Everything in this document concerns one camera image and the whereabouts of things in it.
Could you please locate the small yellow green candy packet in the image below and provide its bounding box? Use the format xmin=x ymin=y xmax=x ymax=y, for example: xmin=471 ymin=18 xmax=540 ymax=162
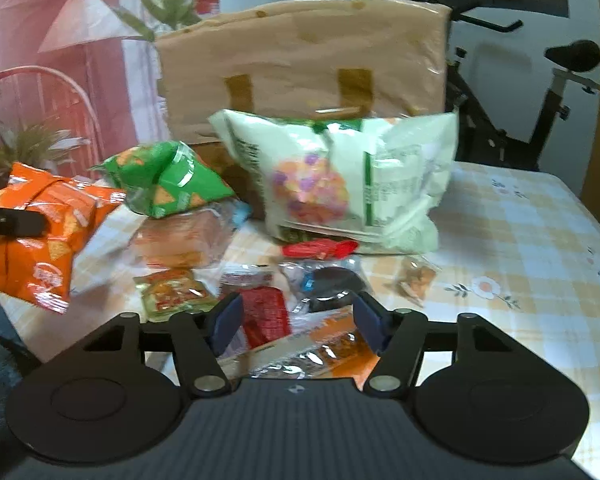
xmin=133 ymin=268 xmax=219 ymax=323

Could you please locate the orange chip bag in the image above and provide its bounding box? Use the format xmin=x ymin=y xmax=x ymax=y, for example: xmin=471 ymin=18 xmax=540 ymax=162
xmin=0 ymin=162 xmax=127 ymax=315

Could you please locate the dark red snack packet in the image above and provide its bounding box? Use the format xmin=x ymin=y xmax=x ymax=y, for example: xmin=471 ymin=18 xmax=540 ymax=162
xmin=219 ymin=265 xmax=293 ymax=349

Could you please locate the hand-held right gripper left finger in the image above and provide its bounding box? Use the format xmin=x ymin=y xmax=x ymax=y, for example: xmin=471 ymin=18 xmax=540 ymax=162
xmin=82 ymin=293 xmax=244 ymax=398

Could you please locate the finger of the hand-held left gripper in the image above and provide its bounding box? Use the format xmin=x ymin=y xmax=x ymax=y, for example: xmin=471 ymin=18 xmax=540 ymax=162
xmin=0 ymin=203 xmax=49 ymax=237

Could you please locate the black exercise bike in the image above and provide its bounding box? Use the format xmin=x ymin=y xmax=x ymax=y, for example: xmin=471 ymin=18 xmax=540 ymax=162
xmin=444 ymin=9 xmax=600 ymax=172

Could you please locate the brown paper gift bag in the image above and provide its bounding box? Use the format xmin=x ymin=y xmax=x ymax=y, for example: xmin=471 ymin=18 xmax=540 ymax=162
xmin=154 ymin=0 xmax=454 ymax=147

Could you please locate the large white green snack bag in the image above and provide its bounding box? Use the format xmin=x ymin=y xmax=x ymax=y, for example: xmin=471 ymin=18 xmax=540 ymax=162
xmin=208 ymin=108 xmax=461 ymax=256

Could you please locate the pink printed wall poster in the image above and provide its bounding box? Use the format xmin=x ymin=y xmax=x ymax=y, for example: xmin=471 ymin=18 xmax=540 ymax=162
xmin=0 ymin=0 xmax=223 ymax=196

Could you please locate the orange cracker packet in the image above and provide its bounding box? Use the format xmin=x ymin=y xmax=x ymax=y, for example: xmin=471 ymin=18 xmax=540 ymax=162
xmin=219 ymin=307 xmax=382 ymax=392

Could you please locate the dark cookie packet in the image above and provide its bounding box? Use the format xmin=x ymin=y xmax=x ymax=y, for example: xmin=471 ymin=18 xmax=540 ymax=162
xmin=279 ymin=257 xmax=370 ymax=314

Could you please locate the small red wrapped candy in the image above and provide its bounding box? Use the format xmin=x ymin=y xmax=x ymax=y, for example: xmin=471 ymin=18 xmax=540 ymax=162
xmin=281 ymin=239 xmax=360 ymax=260

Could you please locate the green chip bag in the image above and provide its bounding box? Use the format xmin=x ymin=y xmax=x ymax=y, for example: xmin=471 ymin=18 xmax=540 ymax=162
xmin=91 ymin=141 xmax=237 ymax=219

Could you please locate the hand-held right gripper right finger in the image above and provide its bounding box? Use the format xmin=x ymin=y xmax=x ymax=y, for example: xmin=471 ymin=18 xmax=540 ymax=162
xmin=354 ymin=294 xmax=523 ymax=399

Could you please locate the clear brown biscuit packet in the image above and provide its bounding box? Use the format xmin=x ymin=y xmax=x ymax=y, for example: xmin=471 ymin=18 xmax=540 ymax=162
xmin=129 ymin=201 xmax=252 ymax=270

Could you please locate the small clear nut packet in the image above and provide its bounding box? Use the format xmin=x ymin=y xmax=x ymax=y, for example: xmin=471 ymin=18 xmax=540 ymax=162
xmin=386 ymin=255 xmax=439 ymax=307

